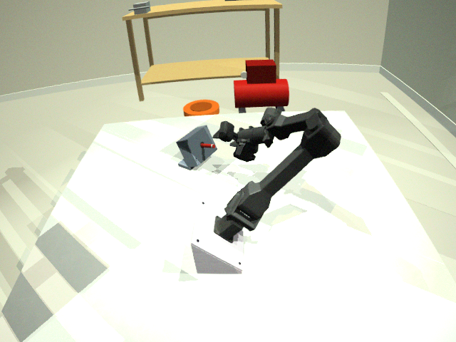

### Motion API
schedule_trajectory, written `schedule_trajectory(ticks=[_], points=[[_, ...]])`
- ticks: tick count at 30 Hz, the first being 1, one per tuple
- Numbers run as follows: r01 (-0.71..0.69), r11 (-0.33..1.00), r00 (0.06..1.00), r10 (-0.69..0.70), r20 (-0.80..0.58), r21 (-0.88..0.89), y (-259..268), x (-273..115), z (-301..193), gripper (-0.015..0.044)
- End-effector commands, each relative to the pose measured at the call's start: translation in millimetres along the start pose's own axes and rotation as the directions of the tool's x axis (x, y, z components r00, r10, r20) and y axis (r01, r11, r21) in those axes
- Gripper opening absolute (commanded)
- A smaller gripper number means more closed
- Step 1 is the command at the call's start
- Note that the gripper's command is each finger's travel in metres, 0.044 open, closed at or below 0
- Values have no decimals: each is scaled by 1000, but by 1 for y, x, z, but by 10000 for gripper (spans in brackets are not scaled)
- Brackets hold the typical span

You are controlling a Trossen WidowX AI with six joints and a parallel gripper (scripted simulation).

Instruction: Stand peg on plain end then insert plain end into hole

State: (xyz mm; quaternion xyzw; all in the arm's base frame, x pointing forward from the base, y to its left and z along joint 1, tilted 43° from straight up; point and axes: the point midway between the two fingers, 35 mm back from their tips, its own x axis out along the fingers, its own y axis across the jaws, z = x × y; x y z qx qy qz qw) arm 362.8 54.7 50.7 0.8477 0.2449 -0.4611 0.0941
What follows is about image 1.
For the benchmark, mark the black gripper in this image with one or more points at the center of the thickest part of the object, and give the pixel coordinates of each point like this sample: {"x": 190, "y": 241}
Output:
{"x": 226, "y": 133}

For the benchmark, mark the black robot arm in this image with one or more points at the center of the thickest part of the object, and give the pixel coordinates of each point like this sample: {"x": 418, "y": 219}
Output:
{"x": 248, "y": 205}

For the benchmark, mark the dark grey square panel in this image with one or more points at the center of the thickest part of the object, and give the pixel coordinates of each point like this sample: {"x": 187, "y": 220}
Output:
{"x": 190, "y": 147}

